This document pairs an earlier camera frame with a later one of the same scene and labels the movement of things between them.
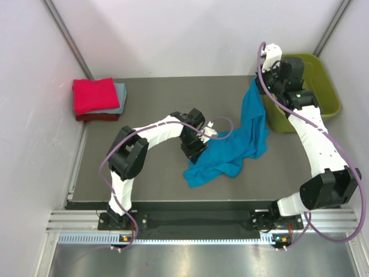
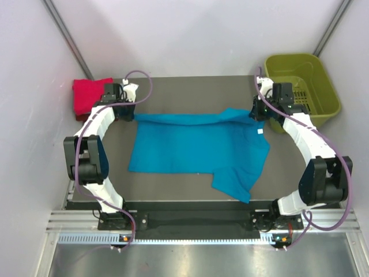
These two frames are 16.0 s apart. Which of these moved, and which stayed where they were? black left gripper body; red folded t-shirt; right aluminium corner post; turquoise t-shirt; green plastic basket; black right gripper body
Moved: black left gripper body; black right gripper body; turquoise t-shirt
Stayed: right aluminium corner post; green plastic basket; red folded t-shirt
